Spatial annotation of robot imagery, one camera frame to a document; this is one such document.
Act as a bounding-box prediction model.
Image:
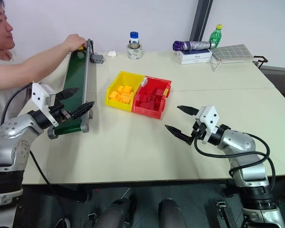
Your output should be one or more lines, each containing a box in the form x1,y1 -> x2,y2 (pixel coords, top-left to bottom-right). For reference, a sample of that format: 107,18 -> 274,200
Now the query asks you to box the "white bottle blue cap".
129,31 -> 140,48

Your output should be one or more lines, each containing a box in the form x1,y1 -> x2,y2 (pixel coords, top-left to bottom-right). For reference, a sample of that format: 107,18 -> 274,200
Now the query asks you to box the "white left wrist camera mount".
31,82 -> 56,113

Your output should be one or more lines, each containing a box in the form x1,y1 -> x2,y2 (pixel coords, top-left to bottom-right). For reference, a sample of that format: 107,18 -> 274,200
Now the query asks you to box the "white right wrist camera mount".
195,105 -> 221,145

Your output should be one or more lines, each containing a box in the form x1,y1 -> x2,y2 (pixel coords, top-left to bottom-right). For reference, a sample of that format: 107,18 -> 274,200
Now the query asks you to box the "folded purple grey umbrella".
172,40 -> 216,51

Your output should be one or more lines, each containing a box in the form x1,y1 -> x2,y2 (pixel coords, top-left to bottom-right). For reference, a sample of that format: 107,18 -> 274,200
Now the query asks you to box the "person's right hand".
62,33 -> 88,52

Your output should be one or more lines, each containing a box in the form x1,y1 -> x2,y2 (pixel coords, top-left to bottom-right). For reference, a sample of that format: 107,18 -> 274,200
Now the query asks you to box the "grey metal block with holes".
89,53 -> 106,65

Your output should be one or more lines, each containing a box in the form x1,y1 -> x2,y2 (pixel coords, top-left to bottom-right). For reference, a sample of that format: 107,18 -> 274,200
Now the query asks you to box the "dark grey window post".
189,0 -> 214,42

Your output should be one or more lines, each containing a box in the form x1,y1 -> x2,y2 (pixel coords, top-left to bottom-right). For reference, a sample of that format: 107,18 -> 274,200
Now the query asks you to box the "black stand under table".
214,200 -> 238,228

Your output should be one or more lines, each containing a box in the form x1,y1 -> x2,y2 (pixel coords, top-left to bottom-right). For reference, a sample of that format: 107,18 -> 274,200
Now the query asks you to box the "person in white shirt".
0,0 -> 35,136

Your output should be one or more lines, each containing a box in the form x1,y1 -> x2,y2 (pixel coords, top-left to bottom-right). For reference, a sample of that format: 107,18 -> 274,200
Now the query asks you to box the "white tape roll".
126,42 -> 143,61

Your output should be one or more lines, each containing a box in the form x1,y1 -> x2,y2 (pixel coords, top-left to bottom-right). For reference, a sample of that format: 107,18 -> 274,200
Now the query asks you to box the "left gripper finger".
72,101 -> 95,119
55,87 -> 81,101

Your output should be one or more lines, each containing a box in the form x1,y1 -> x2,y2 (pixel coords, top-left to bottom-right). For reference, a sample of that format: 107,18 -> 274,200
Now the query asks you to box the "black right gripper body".
190,120 -> 209,143

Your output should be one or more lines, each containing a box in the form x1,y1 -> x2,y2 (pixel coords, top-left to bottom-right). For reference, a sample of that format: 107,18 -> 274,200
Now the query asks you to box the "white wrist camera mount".
195,105 -> 221,145
31,82 -> 56,113

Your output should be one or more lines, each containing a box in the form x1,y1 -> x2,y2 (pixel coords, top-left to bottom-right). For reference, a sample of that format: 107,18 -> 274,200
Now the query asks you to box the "green bottle yellow cap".
209,24 -> 223,49

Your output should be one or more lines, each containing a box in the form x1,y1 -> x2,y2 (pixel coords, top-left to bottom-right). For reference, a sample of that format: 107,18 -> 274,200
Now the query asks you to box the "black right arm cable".
193,132 -> 276,191

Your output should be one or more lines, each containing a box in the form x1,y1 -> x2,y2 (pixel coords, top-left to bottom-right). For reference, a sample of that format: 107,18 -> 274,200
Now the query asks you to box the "yellow plastic bin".
104,70 -> 145,113

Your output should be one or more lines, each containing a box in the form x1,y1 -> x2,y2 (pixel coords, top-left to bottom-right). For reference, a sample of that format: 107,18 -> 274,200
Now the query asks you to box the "dark rounded shape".
157,198 -> 186,228
98,194 -> 134,228

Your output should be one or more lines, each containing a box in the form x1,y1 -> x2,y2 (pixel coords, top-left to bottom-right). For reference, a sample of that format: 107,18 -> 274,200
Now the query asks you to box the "green conveyor belt grey frame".
47,38 -> 96,140

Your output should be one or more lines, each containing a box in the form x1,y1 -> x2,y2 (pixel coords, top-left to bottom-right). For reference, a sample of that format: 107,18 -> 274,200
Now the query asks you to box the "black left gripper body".
48,97 -> 74,124

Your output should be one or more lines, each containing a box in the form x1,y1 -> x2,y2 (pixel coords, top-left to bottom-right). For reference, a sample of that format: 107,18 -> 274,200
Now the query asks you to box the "black chair frame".
252,55 -> 269,70

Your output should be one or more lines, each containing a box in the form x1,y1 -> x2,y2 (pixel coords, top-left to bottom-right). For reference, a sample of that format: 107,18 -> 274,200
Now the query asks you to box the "white phone box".
180,57 -> 212,66
176,48 -> 213,60

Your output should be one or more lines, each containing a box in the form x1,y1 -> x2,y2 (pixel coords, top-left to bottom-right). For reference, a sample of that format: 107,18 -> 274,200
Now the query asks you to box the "red plastic bin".
131,76 -> 173,120

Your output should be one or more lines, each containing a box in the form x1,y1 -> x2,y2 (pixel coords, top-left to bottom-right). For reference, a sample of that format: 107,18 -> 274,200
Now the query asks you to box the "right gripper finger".
164,124 -> 196,145
176,105 -> 201,117

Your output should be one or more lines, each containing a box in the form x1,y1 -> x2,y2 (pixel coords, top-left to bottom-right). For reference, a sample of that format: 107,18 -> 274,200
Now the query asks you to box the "grid-patterned grey pad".
211,44 -> 254,64

